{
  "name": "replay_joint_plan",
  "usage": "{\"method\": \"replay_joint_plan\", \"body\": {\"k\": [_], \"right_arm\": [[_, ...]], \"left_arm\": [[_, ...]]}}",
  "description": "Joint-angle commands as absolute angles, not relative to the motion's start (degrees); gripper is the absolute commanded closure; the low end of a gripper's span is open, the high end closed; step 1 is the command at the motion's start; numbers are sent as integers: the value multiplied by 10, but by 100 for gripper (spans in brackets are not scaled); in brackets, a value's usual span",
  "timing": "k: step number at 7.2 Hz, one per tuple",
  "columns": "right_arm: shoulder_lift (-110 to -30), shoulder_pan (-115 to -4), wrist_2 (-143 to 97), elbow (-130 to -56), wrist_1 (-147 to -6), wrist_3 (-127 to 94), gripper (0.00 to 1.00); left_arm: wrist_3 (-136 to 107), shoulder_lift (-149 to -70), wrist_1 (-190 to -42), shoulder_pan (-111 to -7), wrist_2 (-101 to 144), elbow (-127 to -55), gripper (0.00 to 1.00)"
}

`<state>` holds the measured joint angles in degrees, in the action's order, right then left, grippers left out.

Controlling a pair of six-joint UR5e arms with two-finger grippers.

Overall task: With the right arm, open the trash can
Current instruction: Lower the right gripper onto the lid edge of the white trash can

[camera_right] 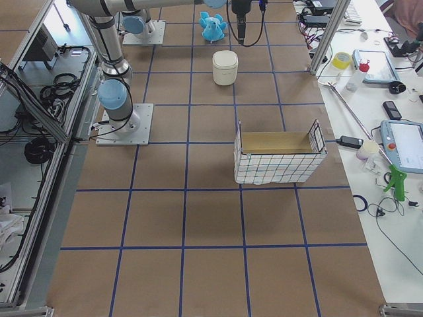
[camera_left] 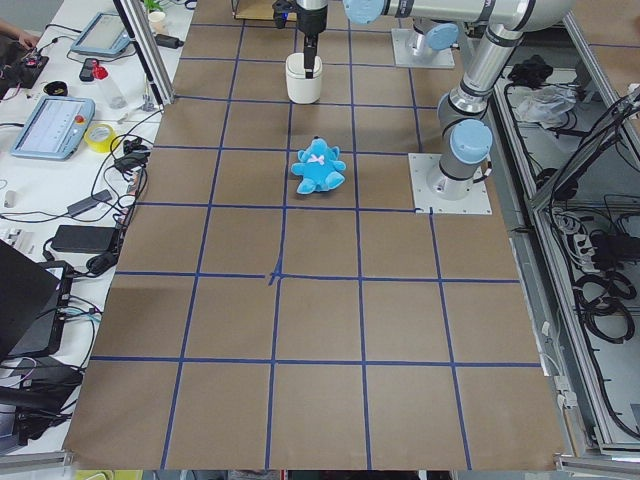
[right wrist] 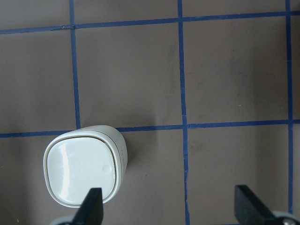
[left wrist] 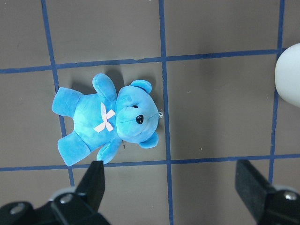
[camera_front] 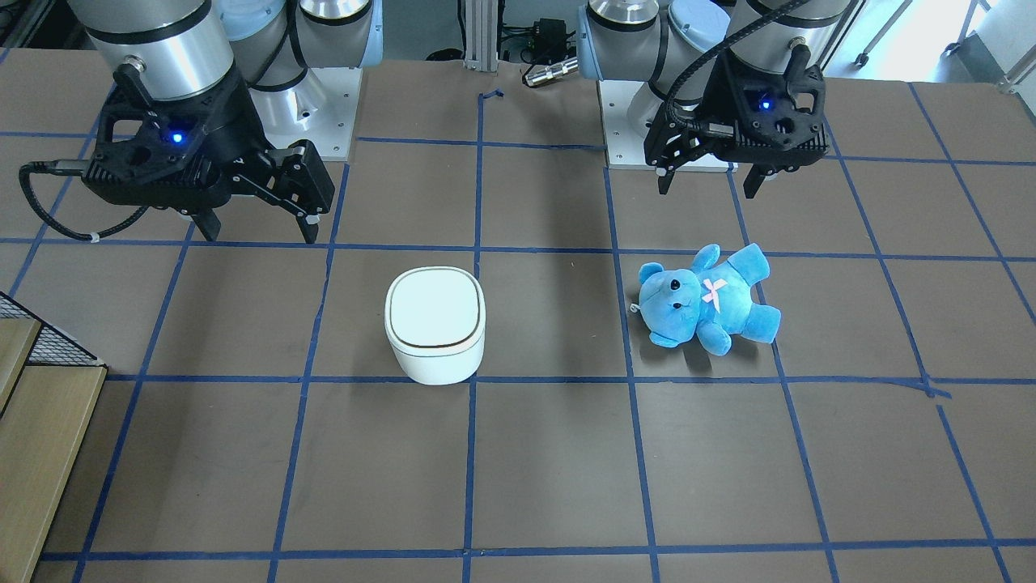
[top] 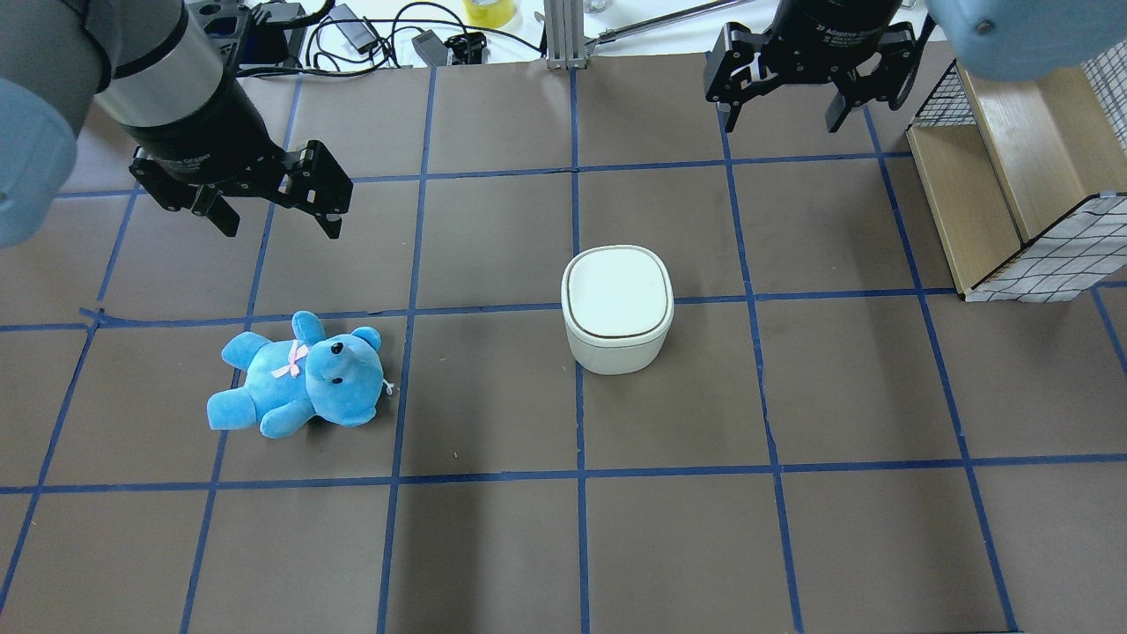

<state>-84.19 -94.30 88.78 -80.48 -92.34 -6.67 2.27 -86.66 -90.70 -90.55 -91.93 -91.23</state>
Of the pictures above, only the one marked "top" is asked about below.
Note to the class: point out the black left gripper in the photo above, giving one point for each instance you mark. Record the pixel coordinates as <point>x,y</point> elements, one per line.
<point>204,132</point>

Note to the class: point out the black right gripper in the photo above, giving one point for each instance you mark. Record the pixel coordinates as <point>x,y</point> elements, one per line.
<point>832,35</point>

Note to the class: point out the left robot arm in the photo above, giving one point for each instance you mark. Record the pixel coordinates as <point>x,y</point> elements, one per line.
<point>169,73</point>

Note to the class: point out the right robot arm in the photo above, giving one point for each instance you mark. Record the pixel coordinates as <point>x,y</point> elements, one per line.
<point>1015,41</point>

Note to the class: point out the white trash can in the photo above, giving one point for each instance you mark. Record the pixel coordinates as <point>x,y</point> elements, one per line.
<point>618,307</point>

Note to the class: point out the black tool holder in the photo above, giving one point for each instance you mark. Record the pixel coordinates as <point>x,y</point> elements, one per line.
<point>252,36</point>

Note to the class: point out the blue teddy bear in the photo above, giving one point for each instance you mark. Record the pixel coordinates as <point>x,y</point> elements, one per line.
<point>338,378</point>

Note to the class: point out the metal rod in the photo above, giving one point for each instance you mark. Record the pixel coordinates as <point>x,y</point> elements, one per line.
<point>668,19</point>

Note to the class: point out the wooden wire shelf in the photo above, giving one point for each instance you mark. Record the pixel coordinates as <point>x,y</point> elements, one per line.
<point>1026,182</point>

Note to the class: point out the aluminium profile post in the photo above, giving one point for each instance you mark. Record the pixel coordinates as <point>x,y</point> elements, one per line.
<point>565,39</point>

